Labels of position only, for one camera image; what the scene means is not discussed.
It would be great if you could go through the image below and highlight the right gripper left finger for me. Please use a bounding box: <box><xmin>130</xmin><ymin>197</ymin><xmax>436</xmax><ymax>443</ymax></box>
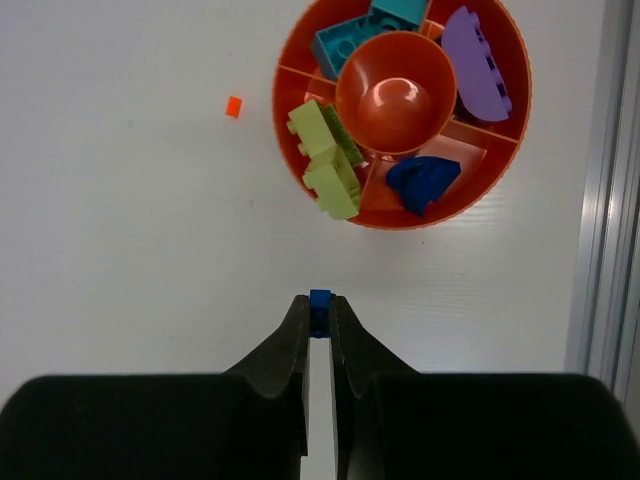
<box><xmin>1</xmin><ymin>295</ymin><xmax>310</xmax><ymax>479</ymax></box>

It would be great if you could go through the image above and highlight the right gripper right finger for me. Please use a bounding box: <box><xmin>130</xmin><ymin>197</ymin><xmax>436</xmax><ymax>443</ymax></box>
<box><xmin>328</xmin><ymin>296</ymin><xmax>639</xmax><ymax>479</ymax></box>

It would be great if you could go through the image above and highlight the small blue lego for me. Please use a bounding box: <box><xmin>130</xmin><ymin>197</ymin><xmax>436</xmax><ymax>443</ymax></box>
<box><xmin>309</xmin><ymin>289</ymin><xmax>332</xmax><ymax>339</ymax></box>

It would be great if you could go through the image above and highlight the blue lego piece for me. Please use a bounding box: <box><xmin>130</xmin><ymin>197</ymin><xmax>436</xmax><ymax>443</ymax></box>
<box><xmin>385</xmin><ymin>156</ymin><xmax>461</xmax><ymax>216</ymax></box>

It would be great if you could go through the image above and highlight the yellow-green lego brick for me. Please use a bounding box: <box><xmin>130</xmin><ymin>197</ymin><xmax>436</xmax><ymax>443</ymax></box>
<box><xmin>286</xmin><ymin>99</ymin><xmax>364</xmax><ymax>168</ymax></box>
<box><xmin>302</xmin><ymin>149</ymin><xmax>361</xmax><ymax>220</ymax></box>

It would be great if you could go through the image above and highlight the purple lego piece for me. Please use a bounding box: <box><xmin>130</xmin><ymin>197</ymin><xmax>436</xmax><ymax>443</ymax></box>
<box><xmin>440</xmin><ymin>6</ymin><xmax>512</xmax><ymax>122</ymax></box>

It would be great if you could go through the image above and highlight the teal lego brick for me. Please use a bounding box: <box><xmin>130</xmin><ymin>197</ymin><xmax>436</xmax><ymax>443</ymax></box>
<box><xmin>311</xmin><ymin>15</ymin><xmax>380</xmax><ymax>81</ymax></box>

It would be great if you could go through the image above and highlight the teal lego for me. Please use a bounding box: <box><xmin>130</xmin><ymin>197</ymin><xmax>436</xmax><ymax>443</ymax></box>
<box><xmin>369</xmin><ymin>0</ymin><xmax>429</xmax><ymax>31</ymax></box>

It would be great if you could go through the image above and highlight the orange round divided container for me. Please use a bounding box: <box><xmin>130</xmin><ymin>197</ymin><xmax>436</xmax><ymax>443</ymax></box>
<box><xmin>272</xmin><ymin>1</ymin><xmax>532</xmax><ymax>230</ymax></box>

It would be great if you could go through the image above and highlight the tiny orange lego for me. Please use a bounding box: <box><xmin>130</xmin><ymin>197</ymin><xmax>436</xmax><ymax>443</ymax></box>
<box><xmin>226</xmin><ymin>96</ymin><xmax>243</xmax><ymax>119</ymax></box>

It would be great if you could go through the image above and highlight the aluminium table frame rail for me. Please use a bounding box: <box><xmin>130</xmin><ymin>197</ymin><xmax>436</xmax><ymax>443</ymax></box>
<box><xmin>564</xmin><ymin>0</ymin><xmax>640</xmax><ymax>401</ymax></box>

